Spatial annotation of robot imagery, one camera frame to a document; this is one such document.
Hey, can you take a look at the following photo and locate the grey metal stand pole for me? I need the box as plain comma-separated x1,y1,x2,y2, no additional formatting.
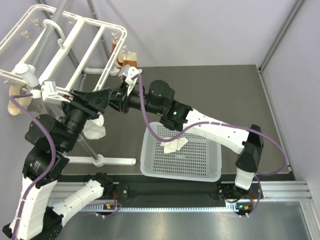
14,0,101,163

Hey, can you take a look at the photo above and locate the white clip sock hanger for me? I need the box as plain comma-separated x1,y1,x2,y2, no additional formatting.
0,4,128,94

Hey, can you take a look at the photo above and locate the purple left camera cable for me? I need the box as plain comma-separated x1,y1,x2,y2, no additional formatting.
8,93,57,240

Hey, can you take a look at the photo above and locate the white sock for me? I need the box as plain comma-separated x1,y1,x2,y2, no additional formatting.
82,114,106,140
160,137,188,154

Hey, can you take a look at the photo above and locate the white stand base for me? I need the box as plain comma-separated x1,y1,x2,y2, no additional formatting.
67,154,137,168

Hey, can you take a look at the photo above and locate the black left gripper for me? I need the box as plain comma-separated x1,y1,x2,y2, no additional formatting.
61,86,114,151

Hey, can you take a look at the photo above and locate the beige sock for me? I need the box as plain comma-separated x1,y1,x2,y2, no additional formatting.
7,84,33,116

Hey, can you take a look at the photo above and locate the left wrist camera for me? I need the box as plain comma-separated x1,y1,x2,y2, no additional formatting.
30,80,71,105

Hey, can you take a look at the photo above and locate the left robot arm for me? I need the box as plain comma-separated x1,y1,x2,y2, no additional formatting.
2,88,114,240

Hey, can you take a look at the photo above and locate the white perforated plastic basket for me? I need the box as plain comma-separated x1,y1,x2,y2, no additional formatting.
140,129,222,182

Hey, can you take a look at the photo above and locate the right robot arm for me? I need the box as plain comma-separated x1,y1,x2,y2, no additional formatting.
109,79,264,198

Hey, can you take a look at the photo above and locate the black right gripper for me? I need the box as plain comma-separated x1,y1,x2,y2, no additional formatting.
108,81,164,116

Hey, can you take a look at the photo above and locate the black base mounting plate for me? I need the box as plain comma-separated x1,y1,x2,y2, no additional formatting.
57,174,266,207

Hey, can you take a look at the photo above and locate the aluminium frame profile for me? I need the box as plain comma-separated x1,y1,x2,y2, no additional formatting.
257,0,306,75

